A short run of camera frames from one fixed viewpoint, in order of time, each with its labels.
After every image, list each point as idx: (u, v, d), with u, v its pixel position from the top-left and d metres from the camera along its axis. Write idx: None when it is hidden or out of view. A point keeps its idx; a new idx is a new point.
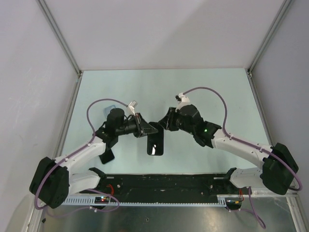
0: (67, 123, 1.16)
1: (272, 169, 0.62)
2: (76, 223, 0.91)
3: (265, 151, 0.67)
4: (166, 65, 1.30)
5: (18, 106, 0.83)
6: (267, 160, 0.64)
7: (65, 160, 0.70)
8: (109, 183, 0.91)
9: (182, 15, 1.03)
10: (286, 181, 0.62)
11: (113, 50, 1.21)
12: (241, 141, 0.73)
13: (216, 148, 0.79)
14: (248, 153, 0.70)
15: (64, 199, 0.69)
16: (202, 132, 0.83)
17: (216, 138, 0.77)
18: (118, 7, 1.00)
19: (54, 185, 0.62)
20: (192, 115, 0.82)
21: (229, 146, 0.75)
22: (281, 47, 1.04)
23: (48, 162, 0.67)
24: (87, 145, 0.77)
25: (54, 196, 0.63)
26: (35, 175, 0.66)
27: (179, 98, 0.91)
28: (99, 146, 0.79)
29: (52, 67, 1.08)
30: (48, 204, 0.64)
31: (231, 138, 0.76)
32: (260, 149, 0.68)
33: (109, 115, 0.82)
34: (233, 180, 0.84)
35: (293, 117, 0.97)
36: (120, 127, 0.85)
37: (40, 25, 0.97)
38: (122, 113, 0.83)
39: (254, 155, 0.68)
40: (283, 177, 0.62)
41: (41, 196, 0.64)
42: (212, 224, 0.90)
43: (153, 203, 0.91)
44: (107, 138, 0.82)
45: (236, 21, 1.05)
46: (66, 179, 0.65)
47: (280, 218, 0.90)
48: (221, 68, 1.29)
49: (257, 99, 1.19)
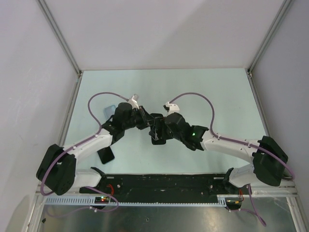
0: (67, 123, 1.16)
1: (262, 164, 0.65)
2: (76, 224, 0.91)
3: (254, 146, 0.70)
4: (167, 65, 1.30)
5: (18, 106, 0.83)
6: (255, 154, 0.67)
7: (73, 148, 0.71)
8: (109, 184, 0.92)
9: (182, 15, 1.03)
10: (278, 172, 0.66)
11: (113, 50, 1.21)
12: (229, 140, 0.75)
13: (206, 150, 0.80)
14: (238, 151, 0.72)
15: (70, 187, 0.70)
16: (190, 136, 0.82)
17: (204, 140, 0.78)
18: (118, 7, 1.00)
19: (61, 173, 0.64)
20: (177, 122, 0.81)
21: (219, 147, 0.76)
22: (280, 48, 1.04)
23: (55, 149, 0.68)
24: (94, 136, 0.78)
25: (60, 183, 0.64)
26: (44, 161, 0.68)
27: (167, 107, 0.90)
28: (105, 138, 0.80)
29: (53, 68, 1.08)
30: (53, 191, 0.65)
31: (219, 138, 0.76)
32: (248, 145, 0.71)
33: (117, 109, 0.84)
34: (233, 181, 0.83)
35: (290, 116, 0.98)
36: (127, 121, 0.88)
37: (41, 25, 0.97)
38: (130, 107, 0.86)
39: (242, 150, 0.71)
40: (274, 169, 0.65)
41: (47, 182, 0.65)
42: (212, 224, 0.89)
43: (153, 203, 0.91)
44: (114, 131, 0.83)
45: (236, 21, 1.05)
46: (72, 168, 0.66)
47: (281, 218, 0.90)
48: (221, 69, 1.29)
49: (257, 99, 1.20)
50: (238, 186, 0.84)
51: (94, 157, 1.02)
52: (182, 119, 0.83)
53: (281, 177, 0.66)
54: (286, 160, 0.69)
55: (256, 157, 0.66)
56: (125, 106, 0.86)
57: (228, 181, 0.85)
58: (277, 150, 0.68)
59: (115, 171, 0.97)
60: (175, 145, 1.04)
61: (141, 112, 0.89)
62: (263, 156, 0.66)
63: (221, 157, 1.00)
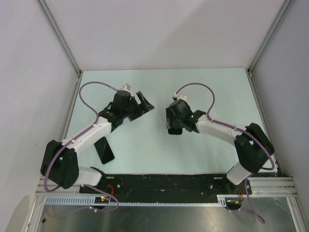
0: (67, 123, 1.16)
1: (242, 145, 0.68)
2: (76, 223, 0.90)
3: (239, 130, 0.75)
4: (166, 65, 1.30)
5: (18, 106, 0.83)
6: (238, 137, 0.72)
7: (72, 141, 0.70)
8: (109, 184, 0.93)
9: (182, 16, 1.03)
10: (259, 159, 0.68)
11: (114, 50, 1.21)
12: (220, 124, 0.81)
13: (201, 131, 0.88)
14: (226, 133, 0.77)
15: (77, 180, 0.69)
16: (189, 118, 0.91)
17: (199, 122, 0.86)
18: (118, 7, 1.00)
19: (63, 166, 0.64)
20: (176, 104, 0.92)
21: (211, 129, 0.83)
22: (279, 47, 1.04)
23: (55, 144, 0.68)
24: (93, 126, 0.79)
25: (65, 176, 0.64)
26: (45, 157, 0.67)
27: (175, 98, 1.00)
28: (104, 127, 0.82)
29: (53, 67, 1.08)
30: (60, 185, 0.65)
31: (212, 121, 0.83)
32: (234, 128, 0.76)
33: (116, 95, 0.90)
34: (229, 176, 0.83)
35: (290, 116, 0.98)
36: (125, 108, 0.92)
37: (40, 24, 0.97)
38: (128, 94, 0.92)
39: (230, 133, 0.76)
40: (256, 154, 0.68)
41: (52, 178, 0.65)
42: (212, 224, 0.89)
43: (153, 203, 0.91)
44: (112, 117, 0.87)
45: (236, 21, 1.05)
46: (74, 160, 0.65)
47: (281, 218, 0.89)
48: (221, 69, 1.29)
49: (256, 99, 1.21)
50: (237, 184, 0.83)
51: (94, 157, 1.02)
52: (184, 104, 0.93)
53: (262, 164, 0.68)
54: (271, 151, 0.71)
55: (238, 138, 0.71)
56: (124, 94, 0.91)
57: (227, 177, 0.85)
58: (262, 139, 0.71)
59: (116, 170, 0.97)
60: (176, 145, 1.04)
61: (133, 100, 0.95)
62: (245, 139, 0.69)
63: (220, 157, 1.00)
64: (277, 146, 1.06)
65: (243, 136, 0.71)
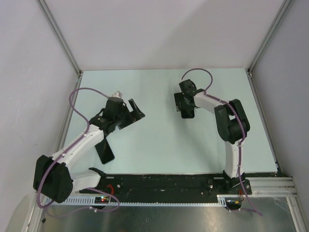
0: (67, 123, 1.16)
1: (219, 113, 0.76)
2: (76, 223, 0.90)
3: (222, 102, 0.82)
4: (166, 65, 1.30)
5: (18, 106, 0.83)
6: (219, 106, 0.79)
7: (63, 155, 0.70)
8: (109, 184, 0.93)
9: (182, 15, 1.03)
10: (232, 129, 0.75)
11: (113, 50, 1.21)
12: (211, 97, 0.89)
13: (197, 105, 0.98)
14: (212, 105, 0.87)
15: (70, 192, 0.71)
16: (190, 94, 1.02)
17: (196, 95, 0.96)
18: (118, 7, 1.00)
19: (56, 181, 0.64)
20: (184, 81, 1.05)
21: (204, 102, 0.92)
22: (279, 47, 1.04)
23: (45, 160, 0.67)
24: (84, 136, 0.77)
25: (58, 192, 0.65)
26: (36, 172, 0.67)
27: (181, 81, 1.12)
28: (95, 136, 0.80)
29: (53, 67, 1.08)
30: (53, 199, 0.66)
31: (205, 95, 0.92)
32: (219, 101, 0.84)
33: (108, 102, 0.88)
34: (225, 169, 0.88)
35: (290, 117, 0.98)
36: (118, 114, 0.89)
37: (40, 25, 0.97)
38: (121, 100, 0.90)
39: (214, 104, 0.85)
40: (230, 124, 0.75)
41: (46, 193, 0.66)
42: (212, 224, 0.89)
43: (153, 203, 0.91)
44: (104, 123, 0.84)
45: (236, 21, 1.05)
46: (66, 174, 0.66)
47: (282, 217, 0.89)
48: (221, 69, 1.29)
49: (256, 99, 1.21)
50: (233, 177, 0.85)
51: (94, 157, 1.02)
52: (191, 81, 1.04)
53: (234, 135, 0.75)
54: (246, 125, 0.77)
55: (217, 106, 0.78)
56: (118, 99, 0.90)
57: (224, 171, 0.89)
58: (240, 113, 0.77)
59: (116, 170, 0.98)
60: (176, 145, 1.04)
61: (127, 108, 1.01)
62: (224, 108, 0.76)
63: (220, 156, 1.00)
64: (277, 147, 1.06)
65: (223, 106, 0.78)
